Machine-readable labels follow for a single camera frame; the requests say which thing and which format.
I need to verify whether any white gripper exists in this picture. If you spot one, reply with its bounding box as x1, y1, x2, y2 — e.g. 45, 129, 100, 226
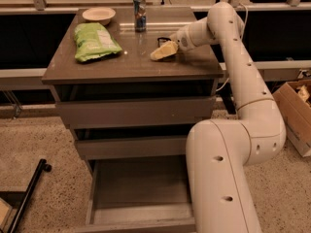
150, 22, 212, 61

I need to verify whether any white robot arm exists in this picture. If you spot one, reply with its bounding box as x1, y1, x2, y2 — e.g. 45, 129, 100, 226
170, 2, 286, 233

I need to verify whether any grey drawer cabinet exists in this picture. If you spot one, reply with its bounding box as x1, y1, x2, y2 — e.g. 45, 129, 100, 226
41, 6, 225, 177

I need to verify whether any grey top drawer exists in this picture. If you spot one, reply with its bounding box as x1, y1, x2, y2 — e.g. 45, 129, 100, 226
56, 97, 215, 129

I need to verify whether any grey middle drawer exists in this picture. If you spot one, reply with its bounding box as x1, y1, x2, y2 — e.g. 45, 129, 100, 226
75, 136, 187, 160

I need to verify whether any grey open bottom drawer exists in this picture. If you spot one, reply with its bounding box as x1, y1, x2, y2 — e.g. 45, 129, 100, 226
75, 155, 195, 233

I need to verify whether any blue energy drink can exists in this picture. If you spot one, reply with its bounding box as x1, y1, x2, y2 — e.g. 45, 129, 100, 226
133, 0, 147, 32

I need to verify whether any green chip bag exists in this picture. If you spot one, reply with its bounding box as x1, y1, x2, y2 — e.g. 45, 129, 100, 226
74, 22, 122, 62

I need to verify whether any white bowl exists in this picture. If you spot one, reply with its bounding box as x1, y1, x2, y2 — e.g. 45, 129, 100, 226
82, 7, 116, 25

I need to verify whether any cardboard box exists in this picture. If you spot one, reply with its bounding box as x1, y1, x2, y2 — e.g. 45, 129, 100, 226
273, 80, 311, 157

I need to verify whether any white cable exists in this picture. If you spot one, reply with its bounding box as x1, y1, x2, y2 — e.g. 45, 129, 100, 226
215, 3, 250, 93

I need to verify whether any grey horizontal rail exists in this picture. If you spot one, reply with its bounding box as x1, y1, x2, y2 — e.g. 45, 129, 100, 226
0, 60, 311, 91

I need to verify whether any black metal frame leg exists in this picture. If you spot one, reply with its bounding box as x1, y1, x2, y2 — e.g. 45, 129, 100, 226
7, 159, 52, 233

